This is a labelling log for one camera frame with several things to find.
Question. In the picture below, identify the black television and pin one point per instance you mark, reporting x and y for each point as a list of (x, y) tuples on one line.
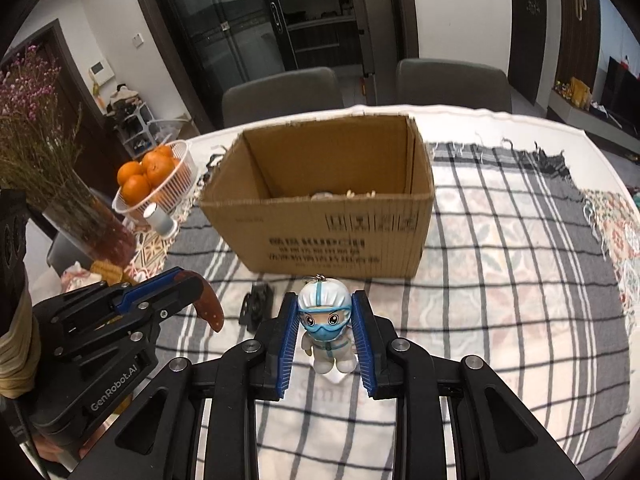
[(622, 95)]

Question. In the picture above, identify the white wall intercom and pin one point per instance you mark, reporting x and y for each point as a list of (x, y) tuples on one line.
[(101, 71)]

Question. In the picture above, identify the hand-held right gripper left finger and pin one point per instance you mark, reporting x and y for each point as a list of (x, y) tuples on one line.
[(287, 342)]

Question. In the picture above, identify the patterned table mat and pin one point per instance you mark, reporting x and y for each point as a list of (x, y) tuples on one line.
[(617, 240), (155, 255)]

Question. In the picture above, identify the dark room door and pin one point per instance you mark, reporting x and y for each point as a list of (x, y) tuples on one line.
[(527, 25)]

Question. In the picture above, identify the floral tissue box cover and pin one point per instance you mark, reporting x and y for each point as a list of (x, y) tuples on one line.
[(77, 277)]

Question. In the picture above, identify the white light switch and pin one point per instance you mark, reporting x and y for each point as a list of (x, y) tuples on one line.
[(136, 39)]

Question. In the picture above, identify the reddish brown curved piece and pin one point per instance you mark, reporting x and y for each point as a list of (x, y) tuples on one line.
[(210, 307)]

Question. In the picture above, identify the white shoe rack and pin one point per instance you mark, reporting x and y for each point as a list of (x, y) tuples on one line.
[(127, 120)]

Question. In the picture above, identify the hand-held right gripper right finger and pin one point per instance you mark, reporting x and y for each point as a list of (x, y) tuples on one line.
[(363, 342)]

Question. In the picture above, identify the grey dining chair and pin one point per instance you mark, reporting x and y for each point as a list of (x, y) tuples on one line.
[(452, 85), (282, 95)]

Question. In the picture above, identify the dried flower bunch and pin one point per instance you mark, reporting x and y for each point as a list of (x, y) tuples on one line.
[(35, 145)]

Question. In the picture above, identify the grey refrigerator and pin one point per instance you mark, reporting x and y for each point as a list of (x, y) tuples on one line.
[(377, 20)]

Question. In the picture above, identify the white fruit basket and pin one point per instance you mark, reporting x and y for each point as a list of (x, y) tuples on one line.
[(172, 180)]

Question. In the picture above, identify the small white cylinder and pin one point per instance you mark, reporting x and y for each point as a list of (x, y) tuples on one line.
[(162, 221)]

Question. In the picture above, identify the orange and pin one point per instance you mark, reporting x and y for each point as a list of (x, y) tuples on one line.
[(136, 191), (127, 171), (157, 169)]

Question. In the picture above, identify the black clip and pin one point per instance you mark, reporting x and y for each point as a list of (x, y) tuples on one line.
[(255, 305)]

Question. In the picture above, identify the glass vase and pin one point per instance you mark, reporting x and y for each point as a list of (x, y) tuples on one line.
[(95, 230)]

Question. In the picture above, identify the woven wicker box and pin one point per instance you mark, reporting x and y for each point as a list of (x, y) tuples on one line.
[(107, 270)]

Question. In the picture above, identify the glass sliding door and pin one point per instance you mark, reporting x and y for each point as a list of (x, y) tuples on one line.
[(225, 25)]

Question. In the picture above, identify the brown cardboard box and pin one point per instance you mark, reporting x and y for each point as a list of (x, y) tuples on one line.
[(310, 240)]

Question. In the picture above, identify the slatted wood panel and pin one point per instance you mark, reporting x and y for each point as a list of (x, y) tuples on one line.
[(580, 25)]

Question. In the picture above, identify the yellow packets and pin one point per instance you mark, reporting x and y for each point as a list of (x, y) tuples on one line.
[(580, 92)]

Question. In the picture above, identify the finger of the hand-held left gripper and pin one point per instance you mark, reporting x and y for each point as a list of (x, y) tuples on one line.
[(150, 287), (175, 297)]

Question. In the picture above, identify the white television cabinet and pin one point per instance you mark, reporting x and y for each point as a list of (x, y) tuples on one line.
[(595, 122)]

